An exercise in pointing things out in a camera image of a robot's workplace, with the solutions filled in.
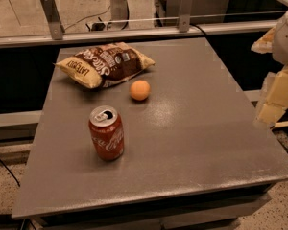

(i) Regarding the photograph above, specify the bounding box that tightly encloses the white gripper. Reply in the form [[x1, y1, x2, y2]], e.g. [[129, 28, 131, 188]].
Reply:
[[251, 11, 288, 125]]

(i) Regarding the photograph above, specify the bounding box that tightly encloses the red coke can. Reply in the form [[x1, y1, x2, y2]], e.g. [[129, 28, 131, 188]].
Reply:
[[88, 105, 124, 161]]

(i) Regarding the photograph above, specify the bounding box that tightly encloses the orange fruit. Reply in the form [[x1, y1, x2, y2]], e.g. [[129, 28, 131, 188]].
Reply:
[[130, 80, 151, 101]]

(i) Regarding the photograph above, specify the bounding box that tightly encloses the yellow brown chip bag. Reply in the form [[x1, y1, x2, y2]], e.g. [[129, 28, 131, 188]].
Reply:
[[56, 42, 155, 89]]

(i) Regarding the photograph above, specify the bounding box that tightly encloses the right metal rail bracket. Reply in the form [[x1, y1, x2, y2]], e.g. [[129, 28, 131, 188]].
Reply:
[[178, 0, 193, 33]]

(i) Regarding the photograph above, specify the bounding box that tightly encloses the metal rail bracket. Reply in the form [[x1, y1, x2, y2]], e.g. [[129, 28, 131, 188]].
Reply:
[[40, 0, 64, 40], [178, 0, 193, 33]]

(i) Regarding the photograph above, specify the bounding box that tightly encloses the horizontal metal rail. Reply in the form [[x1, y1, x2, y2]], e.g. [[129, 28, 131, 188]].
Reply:
[[0, 20, 277, 48]]

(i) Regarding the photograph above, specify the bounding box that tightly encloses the left metal rail bracket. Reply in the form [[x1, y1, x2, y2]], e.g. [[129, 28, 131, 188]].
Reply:
[[40, 0, 64, 40]]

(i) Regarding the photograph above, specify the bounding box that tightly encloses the black cable on floor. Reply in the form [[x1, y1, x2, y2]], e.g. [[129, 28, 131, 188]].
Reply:
[[0, 151, 21, 188]]

